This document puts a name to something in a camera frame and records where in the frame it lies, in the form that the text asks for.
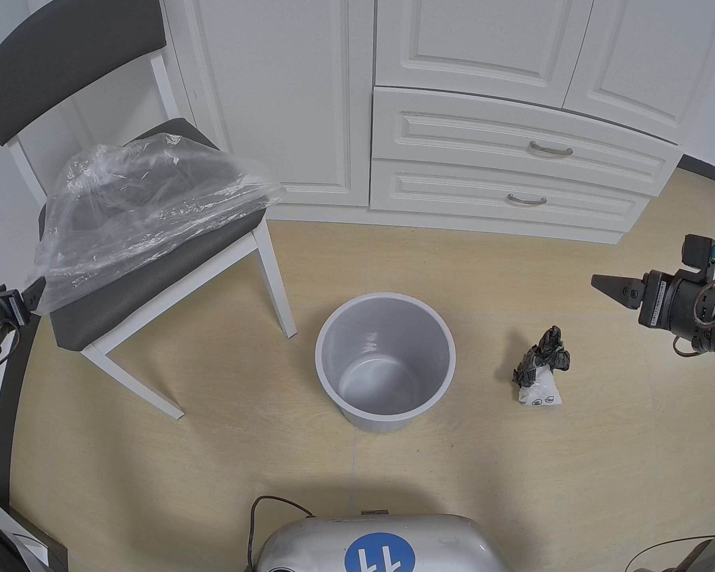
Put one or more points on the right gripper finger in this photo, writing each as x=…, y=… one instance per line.
x=622, y=291

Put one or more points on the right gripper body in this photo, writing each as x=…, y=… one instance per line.
x=655, y=298

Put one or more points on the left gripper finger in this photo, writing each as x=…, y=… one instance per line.
x=36, y=295

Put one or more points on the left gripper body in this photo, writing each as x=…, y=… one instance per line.
x=12, y=308

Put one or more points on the clear plastic bag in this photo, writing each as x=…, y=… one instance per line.
x=155, y=212

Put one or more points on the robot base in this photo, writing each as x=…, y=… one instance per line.
x=453, y=543

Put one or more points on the crumpled black plastic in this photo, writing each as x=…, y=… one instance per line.
x=548, y=349

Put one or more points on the pale grey trash bin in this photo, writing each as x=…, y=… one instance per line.
x=357, y=349

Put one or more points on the white printed wrapper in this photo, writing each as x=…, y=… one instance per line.
x=539, y=392

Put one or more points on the white chair dark grey cushions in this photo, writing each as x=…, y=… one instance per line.
x=71, y=27

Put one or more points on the white wardrobe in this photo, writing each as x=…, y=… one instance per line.
x=482, y=33

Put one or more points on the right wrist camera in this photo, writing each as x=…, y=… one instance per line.
x=697, y=254

